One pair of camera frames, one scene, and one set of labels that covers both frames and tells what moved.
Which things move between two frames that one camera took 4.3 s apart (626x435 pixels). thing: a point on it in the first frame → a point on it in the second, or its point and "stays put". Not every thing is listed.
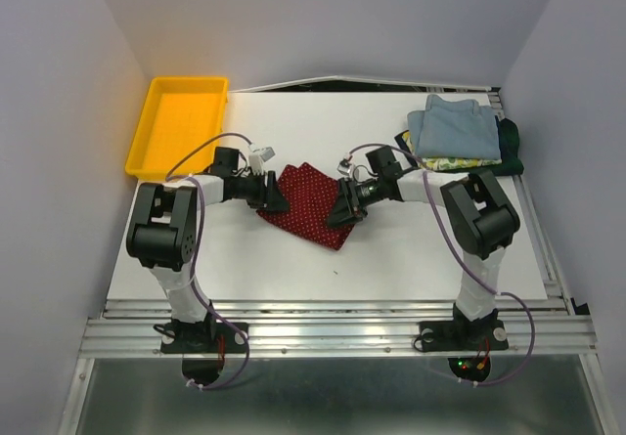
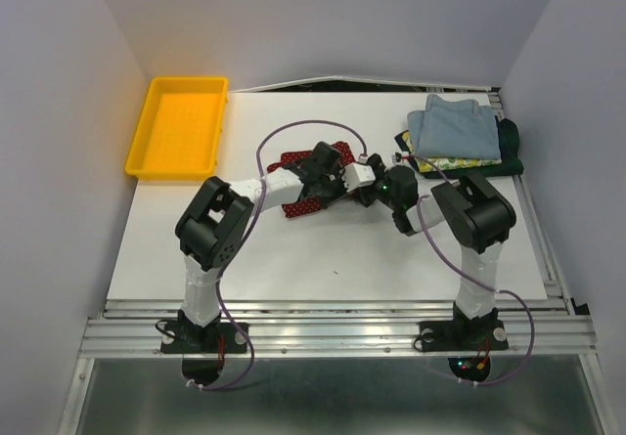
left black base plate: [203, 345] stays put
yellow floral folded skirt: [442, 163] stays put
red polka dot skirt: [310, 195] → [313, 204]
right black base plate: [469, 342] stays put
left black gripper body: [250, 189] → [332, 186]
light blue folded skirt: [459, 129] stays put
